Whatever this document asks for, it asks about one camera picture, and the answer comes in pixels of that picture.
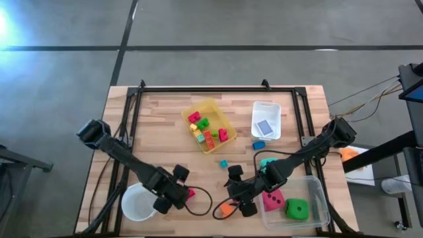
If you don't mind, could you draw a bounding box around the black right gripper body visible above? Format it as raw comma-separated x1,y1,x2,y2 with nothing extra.
226,164,267,218

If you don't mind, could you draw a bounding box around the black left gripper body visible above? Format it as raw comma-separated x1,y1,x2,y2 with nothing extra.
145,164,190,215

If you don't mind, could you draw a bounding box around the pink foam die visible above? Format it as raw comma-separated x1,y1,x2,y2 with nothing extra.
262,189,286,212

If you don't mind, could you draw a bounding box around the green foam die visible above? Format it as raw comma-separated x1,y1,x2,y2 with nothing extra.
284,198,311,221

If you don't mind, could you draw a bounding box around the red-orange long toy brick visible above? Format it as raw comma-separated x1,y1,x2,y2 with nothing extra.
203,130,216,151

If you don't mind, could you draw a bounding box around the blue card with white frame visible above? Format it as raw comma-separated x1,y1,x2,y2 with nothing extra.
256,118,276,138

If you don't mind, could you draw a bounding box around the yellow translucent plastic bin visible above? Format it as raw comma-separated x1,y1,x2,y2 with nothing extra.
180,97,238,155

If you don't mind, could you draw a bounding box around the orange toy car block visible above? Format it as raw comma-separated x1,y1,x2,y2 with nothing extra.
219,203,236,218

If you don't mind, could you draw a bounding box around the teal foam die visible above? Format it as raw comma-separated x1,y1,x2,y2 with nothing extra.
259,157,278,171

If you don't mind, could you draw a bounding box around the white round bucket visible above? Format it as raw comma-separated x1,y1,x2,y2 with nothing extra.
120,182,159,222

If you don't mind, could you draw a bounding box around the clear plastic container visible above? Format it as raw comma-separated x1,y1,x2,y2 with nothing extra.
258,175,331,231

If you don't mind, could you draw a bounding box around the white plastic bin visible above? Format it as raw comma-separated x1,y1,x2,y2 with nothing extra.
250,100,282,141

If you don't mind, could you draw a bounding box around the orange object on paper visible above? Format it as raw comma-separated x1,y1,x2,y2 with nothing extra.
339,147,360,163

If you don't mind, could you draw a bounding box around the white paper sheet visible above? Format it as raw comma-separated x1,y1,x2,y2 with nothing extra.
338,144,376,187

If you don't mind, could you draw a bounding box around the black equipment stand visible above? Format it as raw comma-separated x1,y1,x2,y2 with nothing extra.
342,99,423,229

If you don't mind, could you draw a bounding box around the grey metal stand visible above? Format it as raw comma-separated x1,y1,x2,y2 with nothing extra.
0,144,54,238

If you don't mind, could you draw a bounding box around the white rounded object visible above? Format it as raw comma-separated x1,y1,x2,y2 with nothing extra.
381,174,412,195

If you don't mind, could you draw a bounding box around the black monitor with blue screen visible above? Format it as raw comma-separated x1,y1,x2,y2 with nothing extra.
398,62,423,103

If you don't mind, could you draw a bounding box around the black left wrist camera cable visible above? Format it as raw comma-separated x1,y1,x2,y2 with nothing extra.
184,186,213,217

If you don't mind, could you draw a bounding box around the grey cable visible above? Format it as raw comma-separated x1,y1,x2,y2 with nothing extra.
328,75,401,108

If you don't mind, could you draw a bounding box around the yellow cable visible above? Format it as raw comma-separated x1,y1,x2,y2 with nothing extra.
330,82,403,123

